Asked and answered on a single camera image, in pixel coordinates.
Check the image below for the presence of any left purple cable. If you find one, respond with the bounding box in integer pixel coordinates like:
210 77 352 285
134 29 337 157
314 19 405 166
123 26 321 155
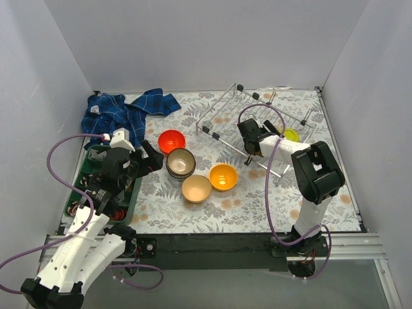
0 133 164 294

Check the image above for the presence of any white patterned bowl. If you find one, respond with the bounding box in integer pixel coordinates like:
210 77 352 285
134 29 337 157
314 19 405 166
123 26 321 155
168 171 194 180

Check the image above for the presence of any red-orange bowl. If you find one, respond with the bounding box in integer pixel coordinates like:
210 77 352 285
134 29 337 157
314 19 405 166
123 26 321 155
158 129 186 155

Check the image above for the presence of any yellow-orange bowl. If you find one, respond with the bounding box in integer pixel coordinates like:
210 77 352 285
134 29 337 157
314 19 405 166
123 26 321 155
209 164 238 191

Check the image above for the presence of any black bowl with gold rim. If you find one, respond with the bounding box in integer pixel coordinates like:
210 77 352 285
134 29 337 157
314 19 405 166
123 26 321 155
166 148 196 174

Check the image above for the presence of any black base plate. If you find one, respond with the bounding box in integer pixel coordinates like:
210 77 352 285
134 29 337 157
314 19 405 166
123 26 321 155
128 232 319 274

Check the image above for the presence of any metal wire dish rack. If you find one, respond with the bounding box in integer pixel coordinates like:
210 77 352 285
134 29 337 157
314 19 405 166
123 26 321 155
196 84 316 170

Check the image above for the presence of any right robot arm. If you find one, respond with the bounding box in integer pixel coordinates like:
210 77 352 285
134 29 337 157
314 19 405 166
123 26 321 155
237 118 345 256

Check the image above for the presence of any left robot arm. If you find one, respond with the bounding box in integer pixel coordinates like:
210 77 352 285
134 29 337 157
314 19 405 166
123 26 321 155
21 140 164 308

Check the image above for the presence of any lime green bowl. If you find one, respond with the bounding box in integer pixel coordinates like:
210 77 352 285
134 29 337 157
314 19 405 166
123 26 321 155
281 128 300 142

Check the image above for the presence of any blue plaid cloth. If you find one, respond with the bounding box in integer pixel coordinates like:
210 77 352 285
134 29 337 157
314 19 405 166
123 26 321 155
81 88 181 147

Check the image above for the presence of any green compartment tray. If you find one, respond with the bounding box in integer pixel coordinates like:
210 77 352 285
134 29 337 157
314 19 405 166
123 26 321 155
63 145 142 225

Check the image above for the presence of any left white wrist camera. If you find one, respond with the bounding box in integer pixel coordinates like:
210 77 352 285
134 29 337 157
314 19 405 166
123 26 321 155
102 127 135 152

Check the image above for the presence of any aluminium frame rail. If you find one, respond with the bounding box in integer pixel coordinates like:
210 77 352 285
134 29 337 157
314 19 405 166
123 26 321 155
41 232 401 308

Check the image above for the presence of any beige bowl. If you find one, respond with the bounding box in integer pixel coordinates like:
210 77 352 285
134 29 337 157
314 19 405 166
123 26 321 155
182 175 212 203

